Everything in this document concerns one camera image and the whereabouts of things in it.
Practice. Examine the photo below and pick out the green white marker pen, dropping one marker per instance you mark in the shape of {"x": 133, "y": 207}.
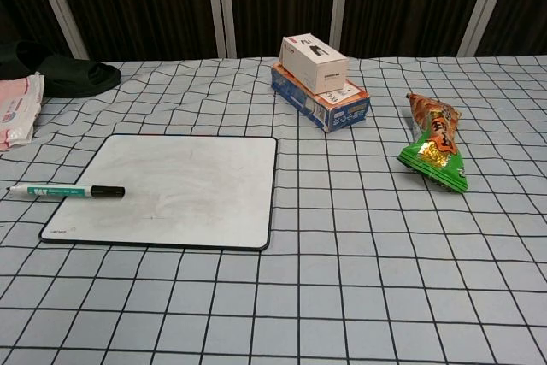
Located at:
{"x": 55, "y": 190}

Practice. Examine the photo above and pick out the blue orange cardboard box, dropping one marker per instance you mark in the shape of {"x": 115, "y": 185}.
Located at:
{"x": 337, "y": 110}

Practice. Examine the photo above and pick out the white cardboard box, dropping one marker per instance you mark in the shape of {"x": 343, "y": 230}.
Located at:
{"x": 314, "y": 65}

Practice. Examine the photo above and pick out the checkered grey tablecloth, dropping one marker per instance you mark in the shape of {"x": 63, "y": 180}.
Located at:
{"x": 342, "y": 254}

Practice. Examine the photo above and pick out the green orange snack bag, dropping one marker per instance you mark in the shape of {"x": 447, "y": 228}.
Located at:
{"x": 436, "y": 147}

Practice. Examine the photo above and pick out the pink white tissue pack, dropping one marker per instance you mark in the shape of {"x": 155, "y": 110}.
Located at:
{"x": 15, "y": 113}

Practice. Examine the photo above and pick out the white dry-erase board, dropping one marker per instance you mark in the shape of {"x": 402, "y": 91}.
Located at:
{"x": 179, "y": 194}

